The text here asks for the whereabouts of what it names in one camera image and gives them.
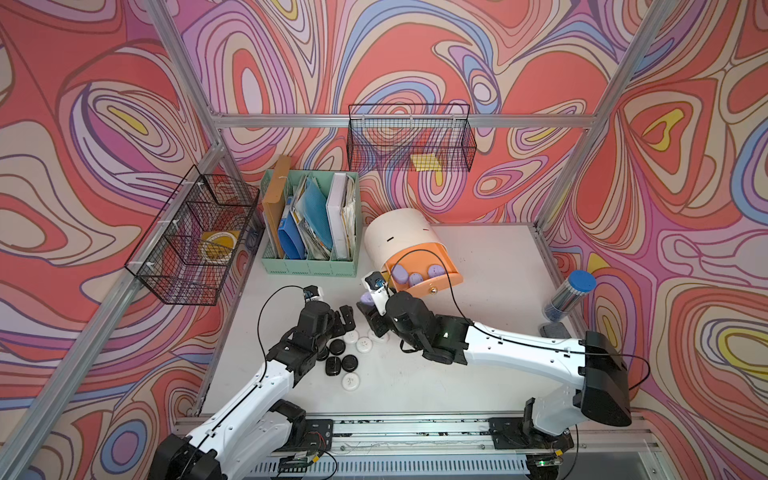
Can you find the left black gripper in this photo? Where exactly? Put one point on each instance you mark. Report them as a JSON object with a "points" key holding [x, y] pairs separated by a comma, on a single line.
{"points": [[339, 328]]}

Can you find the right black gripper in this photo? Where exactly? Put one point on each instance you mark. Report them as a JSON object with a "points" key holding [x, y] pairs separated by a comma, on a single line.
{"points": [[374, 318]]}

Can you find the white oblong earphone case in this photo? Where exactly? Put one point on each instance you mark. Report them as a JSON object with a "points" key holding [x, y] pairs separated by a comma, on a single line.
{"points": [[383, 338]]}

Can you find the white three-drawer cabinet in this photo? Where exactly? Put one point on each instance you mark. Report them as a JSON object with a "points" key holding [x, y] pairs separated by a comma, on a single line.
{"points": [[394, 231]]}

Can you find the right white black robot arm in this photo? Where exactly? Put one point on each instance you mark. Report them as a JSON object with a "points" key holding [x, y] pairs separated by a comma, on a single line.
{"points": [[593, 377]]}

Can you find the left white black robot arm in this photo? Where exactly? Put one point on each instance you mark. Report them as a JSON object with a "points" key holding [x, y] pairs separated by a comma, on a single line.
{"points": [[258, 420]]}

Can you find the white round earphone case upper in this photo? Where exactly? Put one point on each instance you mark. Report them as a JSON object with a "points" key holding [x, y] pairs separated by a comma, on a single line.
{"points": [[351, 337]]}

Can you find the black earphone case upper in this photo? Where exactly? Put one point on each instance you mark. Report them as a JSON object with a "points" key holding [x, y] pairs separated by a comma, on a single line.
{"points": [[337, 347]]}

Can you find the black earphone case right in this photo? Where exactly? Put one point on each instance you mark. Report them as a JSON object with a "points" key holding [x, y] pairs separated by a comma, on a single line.
{"points": [[349, 363]]}

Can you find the black oblong earphone case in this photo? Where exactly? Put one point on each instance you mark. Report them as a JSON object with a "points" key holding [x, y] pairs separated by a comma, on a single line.
{"points": [[333, 366]]}

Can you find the white round earphone case lower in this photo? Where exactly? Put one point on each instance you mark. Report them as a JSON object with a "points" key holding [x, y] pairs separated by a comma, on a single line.
{"points": [[350, 382]]}

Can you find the blue folder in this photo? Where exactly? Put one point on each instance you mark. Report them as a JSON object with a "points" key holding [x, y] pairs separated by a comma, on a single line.
{"points": [[289, 237]]}

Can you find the green file organizer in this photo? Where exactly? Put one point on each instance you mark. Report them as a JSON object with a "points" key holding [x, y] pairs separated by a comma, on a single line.
{"points": [[315, 264]]}

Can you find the white binder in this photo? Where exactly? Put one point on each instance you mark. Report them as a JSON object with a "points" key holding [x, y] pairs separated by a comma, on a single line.
{"points": [[334, 209]]}

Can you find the teal folder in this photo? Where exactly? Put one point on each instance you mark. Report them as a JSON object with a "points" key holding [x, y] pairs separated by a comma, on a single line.
{"points": [[311, 207]]}

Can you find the brown folder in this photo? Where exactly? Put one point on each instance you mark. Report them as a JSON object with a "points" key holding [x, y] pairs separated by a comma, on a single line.
{"points": [[274, 200]]}

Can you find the yellow tape roll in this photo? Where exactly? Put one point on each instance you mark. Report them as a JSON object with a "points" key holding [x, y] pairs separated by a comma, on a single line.
{"points": [[217, 247]]}

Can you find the yellow sticky note pad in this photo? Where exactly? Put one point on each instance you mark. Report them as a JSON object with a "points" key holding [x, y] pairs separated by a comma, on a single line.
{"points": [[426, 162]]}

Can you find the blue-capped clear tube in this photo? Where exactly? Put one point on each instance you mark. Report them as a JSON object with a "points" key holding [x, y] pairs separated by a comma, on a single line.
{"points": [[569, 294]]}

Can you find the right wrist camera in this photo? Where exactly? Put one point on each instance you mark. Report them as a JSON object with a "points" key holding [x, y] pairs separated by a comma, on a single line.
{"points": [[378, 289]]}

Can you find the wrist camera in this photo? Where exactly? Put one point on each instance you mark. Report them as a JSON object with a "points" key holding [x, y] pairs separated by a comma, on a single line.
{"points": [[378, 289], [313, 293]]}

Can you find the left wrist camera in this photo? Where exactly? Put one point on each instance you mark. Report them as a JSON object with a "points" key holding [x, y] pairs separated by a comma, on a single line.
{"points": [[313, 293]]}

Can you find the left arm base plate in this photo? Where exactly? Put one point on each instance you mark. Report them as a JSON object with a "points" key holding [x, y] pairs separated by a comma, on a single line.
{"points": [[310, 435]]}

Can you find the left black wire basket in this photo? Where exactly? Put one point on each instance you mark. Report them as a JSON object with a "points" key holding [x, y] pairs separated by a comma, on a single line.
{"points": [[167, 260]]}

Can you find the black wire basket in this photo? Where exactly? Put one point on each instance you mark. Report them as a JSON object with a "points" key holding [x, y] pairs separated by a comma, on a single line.
{"points": [[167, 260], [382, 136]]}

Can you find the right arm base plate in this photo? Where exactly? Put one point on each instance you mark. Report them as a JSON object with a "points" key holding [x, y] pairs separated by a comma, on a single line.
{"points": [[515, 433]]}

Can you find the rear black wire basket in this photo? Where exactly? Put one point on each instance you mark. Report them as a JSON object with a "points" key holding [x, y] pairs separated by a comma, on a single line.
{"points": [[382, 136]]}

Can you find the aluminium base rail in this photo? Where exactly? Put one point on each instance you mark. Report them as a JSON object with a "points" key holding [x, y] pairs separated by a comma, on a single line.
{"points": [[459, 445]]}

